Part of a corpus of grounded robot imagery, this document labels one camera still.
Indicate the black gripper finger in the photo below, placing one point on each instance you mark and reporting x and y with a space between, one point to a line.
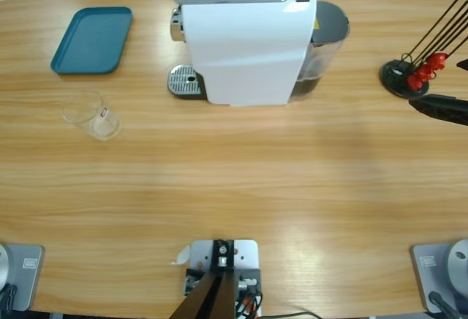
464 66
442 108

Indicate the clear glass cup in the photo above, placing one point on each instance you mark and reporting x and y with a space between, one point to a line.
98 125

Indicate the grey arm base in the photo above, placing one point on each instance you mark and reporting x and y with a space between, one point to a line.
33 278
435 278

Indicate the white capsule coffee machine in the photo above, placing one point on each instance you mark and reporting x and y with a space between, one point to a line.
237 52

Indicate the black capsule holder with rods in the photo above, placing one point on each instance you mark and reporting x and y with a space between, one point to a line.
393 77

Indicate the teal plastic tray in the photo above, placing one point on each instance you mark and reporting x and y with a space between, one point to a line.
91 41

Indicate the metal grate drip tray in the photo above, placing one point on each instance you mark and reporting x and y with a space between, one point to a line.
184 79

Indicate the clear water tank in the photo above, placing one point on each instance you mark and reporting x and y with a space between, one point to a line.
329 22

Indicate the white paper tag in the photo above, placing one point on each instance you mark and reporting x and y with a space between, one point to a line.
181 257

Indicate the white mount block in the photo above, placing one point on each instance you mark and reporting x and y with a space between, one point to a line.
245 257

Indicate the black clamp bracket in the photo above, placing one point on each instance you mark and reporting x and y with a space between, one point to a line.
252 278

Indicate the dark camera post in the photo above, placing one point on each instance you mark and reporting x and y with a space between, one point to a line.
212 297

